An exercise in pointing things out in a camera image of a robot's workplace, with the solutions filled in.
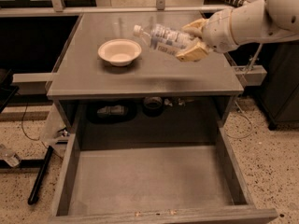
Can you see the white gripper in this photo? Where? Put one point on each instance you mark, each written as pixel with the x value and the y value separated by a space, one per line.
pixel 219 32

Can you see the clear plastic bottle blue label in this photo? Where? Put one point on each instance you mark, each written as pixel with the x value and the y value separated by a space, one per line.
pixel 163 39

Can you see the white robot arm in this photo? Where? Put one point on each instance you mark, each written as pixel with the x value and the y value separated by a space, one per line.
pixel 259 21

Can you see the grey drawer cabinet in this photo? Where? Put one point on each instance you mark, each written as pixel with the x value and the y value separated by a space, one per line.
pixel 84 81

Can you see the open grey top drawer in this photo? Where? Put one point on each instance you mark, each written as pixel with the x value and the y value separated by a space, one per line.
pixel 154 185

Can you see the white paper bowl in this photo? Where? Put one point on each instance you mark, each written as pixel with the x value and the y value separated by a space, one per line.
pixel 119 52

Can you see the dark round object behind cabinet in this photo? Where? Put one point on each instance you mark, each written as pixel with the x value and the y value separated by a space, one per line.
pixel 153 106

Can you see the grey shoe-like object behind cabinet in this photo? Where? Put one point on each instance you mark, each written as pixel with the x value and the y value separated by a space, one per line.
pixel 115 110

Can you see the clear plastic cup on floor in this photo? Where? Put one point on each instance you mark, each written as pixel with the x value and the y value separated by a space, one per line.
pixel 9 156

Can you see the black bar on floor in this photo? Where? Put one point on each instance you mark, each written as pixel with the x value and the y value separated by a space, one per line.
pixel 33 197

